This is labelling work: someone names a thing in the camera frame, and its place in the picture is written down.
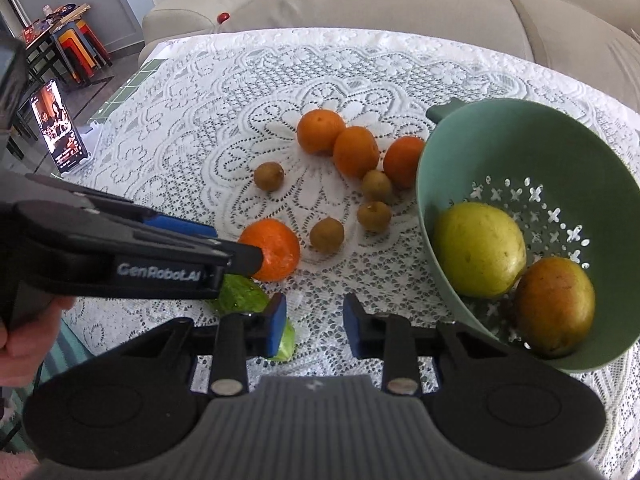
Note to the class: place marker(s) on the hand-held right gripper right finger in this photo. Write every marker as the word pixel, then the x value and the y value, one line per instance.
pixel 353 326

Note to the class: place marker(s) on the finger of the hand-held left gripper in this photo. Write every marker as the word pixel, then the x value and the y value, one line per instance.
pixel 245 260
pixel 180 224

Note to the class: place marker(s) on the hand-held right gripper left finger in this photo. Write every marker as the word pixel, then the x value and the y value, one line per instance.
pixel 276 326

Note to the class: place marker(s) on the orange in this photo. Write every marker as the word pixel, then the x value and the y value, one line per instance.
pixel 356 152
pixel 404 161
pixel 277 255
pixel 320 131

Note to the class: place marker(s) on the brown longan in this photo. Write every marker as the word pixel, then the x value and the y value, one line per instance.
pixel 269 176
pixel 376 185
pixel 327 234
pixel 374 216

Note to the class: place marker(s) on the green colander bowl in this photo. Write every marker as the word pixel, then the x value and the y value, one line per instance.
pixel 590 170

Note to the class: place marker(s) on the person's left hand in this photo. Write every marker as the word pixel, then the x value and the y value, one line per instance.
pixel 30 345

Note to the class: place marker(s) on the white lace tablecloth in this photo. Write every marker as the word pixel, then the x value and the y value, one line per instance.
pixel 200 135

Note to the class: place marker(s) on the smartphone on white stand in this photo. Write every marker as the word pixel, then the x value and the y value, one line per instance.
pixel 57 127

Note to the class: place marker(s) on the yellow green pear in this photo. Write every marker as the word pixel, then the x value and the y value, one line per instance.
pixel 479 250

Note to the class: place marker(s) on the green grid mat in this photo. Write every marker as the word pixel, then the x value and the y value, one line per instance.
pixel 145 77

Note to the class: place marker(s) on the stack of coloured stools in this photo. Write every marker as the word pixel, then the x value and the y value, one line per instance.
pixel 80 47

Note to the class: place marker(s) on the red yellow mango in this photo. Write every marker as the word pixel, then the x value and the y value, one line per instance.
pixel 555 305

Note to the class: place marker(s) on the small red ball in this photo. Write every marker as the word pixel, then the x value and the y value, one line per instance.
pixel 223 17

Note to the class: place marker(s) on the dark side table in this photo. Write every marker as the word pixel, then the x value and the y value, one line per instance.
pixel 47 27

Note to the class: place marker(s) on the beige sofa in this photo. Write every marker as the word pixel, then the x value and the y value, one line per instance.
pixel 400 0

